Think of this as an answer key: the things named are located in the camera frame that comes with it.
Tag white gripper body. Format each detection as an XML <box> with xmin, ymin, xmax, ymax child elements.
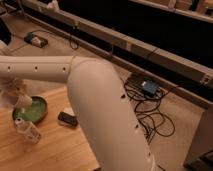
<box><xmin>0</xmin><ymin>78</ymin><xmax>26</xmax><ymax>107</ymax></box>

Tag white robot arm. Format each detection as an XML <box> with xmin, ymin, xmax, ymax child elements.
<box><xmin>0</xmin><ymin>56</ymin><xmax>157</xmax><ymax>171</ymax></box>

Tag green ceramic bowl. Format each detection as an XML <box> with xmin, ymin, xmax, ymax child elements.
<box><xmin>12</xmin><ymin>96</ymin><xmax>48</xmax><ymax>124</ymax></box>

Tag black office chair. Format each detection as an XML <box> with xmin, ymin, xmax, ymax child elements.
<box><xmin>0</xmin><ymin>18</ymin><xmax>11</xmax><ymax>45</ymax></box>

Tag black rectangular device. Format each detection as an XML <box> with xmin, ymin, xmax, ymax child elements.
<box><xmin>58</xmin><ymin>112</ymin><xmax>78</xmax><ymax>127</ymax></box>

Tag blue black power adapter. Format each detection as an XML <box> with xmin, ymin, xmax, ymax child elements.
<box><xmin>141</xmin><ymin>80</ymin><xmax>159</xmax><ymax>97</ymax></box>

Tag black cable on floor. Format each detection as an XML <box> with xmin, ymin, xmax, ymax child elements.
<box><xmin>33</xmin><ymin>26</ymin><xmax>80</xmax><ymax>51</ymax></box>

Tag long metal frame rail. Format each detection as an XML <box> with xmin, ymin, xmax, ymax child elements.
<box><xmin>22</xmin><ymin>0</ymin><xmax>213</xmax><ymax>88</ymax></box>

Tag tangled black floor cables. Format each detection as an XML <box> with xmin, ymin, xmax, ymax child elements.
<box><xmin>123</xmin><ymin>75</ymin><xmax>177</xmax><ymax>171</ymax></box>

